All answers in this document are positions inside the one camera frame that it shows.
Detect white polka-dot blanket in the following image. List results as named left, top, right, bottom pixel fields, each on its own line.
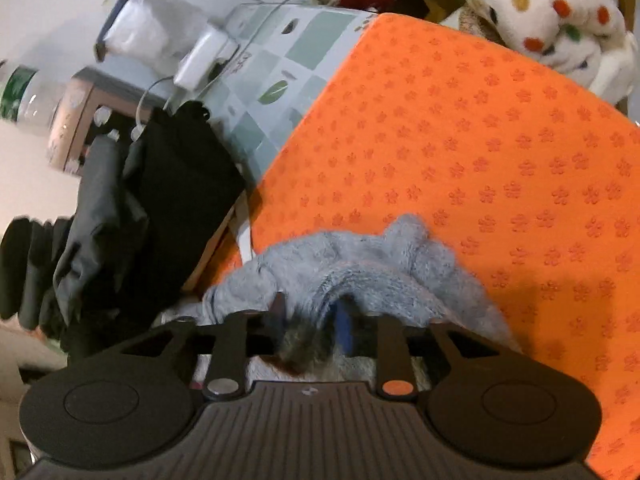
left=460, top=0, right=639, bottom=107

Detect light blue knit sweater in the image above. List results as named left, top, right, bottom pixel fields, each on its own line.
left=160, top=212, right=522, bottom=391

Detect white cable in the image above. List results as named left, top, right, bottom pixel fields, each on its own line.
left=131, top=75, right=182, bottom=142

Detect white plastic bag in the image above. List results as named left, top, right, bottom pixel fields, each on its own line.
left=96, top=0, right=243, bottom=72

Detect orange flower-print mat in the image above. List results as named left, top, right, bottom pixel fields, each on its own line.
left=200, top=12, right=640, bottom=480

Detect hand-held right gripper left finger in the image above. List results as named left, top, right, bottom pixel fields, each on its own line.
left=107, top=291, right=287, bottom=402

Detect grey garment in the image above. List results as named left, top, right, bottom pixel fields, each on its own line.
left=52, top=135, right=151, bottom=327

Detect wooden board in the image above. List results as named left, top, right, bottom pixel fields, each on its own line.
left=182, top=200, right=252, bottom=293

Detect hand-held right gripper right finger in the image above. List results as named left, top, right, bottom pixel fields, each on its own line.
left=336, top=302, right=516, bottom=402

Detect pile of black clothes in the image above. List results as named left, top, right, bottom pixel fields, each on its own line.
left=0, top=101, right=247, bottom=361

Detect green tile-pattern tablecloth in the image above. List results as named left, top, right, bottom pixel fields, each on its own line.
left=165, top=2, right=377, bottom=192

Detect white power adapter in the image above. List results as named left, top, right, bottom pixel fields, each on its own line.
left=173, top=27, right=239, bottom=92

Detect clear plastic bottle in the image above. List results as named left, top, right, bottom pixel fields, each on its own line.
left=0, top=62, right=67, bottom=137

